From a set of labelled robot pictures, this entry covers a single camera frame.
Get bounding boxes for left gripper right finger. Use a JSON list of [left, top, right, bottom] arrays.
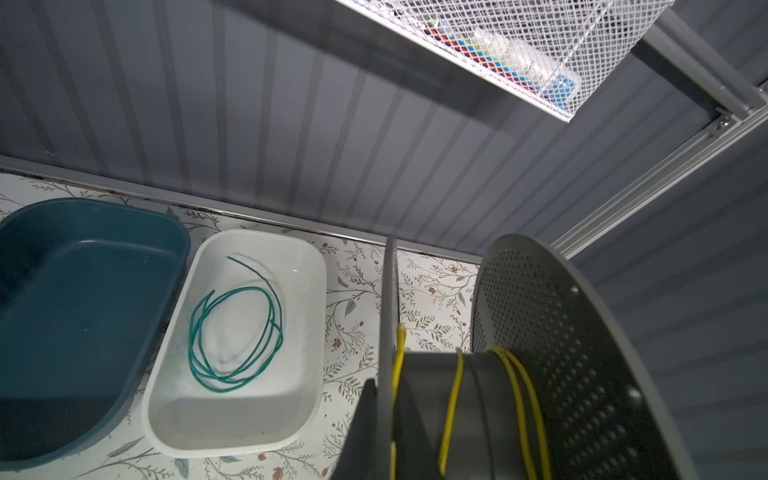
[[393, 378, 444, 480]]

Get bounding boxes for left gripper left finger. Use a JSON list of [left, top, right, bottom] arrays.
[[331, 379, 378, 480]]

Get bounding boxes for yellow cable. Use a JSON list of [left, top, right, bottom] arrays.
[[388, 322, 553, 480]]

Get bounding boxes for grey perforated cable spool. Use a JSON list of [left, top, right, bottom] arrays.
[[372, 234, 696, 479]]

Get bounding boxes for white plastic bin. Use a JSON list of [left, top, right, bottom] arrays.
[[141, 229, 327, 459]]

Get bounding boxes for teal plastic bin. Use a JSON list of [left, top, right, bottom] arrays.
[[1, 198, 190, 471]]

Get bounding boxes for items inside white basket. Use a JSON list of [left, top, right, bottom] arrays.
[[386, 1, 581, 111]]

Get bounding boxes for white mesh wall basket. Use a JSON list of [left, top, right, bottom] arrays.
[[345, 0, 672, 122]]

